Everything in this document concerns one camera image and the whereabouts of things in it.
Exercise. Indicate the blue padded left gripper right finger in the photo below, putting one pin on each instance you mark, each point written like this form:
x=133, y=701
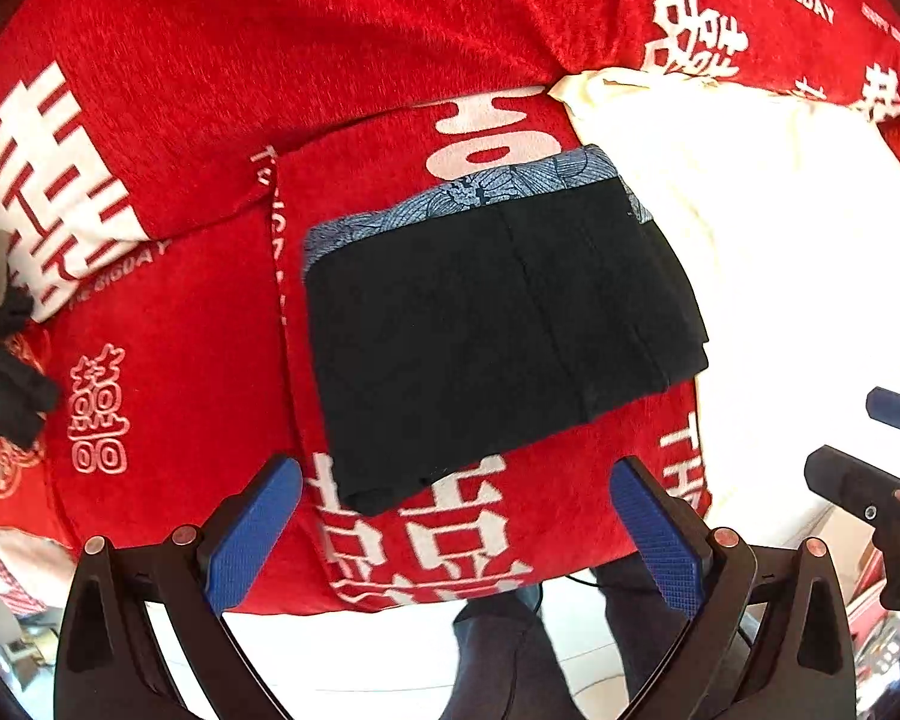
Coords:
x=670, y=537

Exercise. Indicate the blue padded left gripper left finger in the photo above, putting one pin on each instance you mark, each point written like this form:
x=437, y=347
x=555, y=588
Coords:
x=241, y=533

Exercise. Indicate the black pants with blue waistband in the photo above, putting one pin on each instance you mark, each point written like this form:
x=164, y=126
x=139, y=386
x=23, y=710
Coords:
x=488, y=313

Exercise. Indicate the black garment pile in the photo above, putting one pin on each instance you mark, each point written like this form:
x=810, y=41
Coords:
x=26, y=395

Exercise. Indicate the red sofa cover white characters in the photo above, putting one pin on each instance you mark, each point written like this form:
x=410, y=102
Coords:
x=161, y=162

